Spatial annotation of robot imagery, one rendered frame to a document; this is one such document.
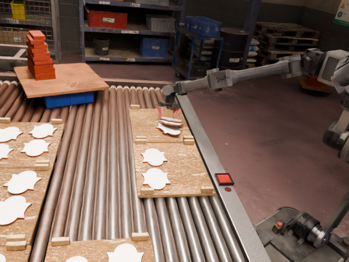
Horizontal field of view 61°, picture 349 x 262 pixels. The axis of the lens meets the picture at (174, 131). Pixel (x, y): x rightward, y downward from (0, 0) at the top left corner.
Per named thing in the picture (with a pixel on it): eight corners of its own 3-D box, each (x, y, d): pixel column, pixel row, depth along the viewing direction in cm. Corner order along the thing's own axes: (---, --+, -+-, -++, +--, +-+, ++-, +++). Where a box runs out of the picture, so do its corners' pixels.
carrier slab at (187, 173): (194, 145, 168) (195, 143, 168) (215, 195, 134) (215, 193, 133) (132, 145, 161) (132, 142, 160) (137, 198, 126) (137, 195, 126)
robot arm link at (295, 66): (309, 69, 144) (308, 58, 144) (298, 71, 138) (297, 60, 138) (292, 73, 152) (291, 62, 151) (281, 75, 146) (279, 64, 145)
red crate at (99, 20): (122, 24, 564) (123, 8, 550) (127, 29, 528) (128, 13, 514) (86, 22, 543) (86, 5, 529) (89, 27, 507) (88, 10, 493)
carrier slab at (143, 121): (179, 111, 204) (179, 109, 204) (194, 143, 170) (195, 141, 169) (128, 110, 196) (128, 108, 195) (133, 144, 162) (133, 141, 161)
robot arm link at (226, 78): (222, 90, 130) (218, 67, 129) (210, 92, 143) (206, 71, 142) (306, 74, 142) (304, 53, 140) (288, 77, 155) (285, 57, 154)
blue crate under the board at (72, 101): (80, 85, 221) (79, 73, 216) (94, 102, 200) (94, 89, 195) (35, 90, 205) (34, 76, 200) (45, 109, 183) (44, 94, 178)
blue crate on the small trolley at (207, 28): (201, 29, 505) (203, 16, 495) (220, 36, 471) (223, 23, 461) (183, 29, 486) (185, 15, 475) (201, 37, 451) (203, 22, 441)
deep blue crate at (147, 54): (162, 52, 615) (164, 33, 597) (167, 58, 581) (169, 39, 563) (138, 50, 601) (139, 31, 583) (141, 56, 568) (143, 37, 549)
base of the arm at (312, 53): (314, 77, 150) (323, 53, 144) (306, 79, 145) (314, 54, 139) (299, 71, 155) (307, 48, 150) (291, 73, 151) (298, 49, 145)
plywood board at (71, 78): (84, 64, 232) (84, 62, 231) (109, 89, 197) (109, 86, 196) (13, 69, 206) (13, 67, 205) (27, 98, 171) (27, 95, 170)
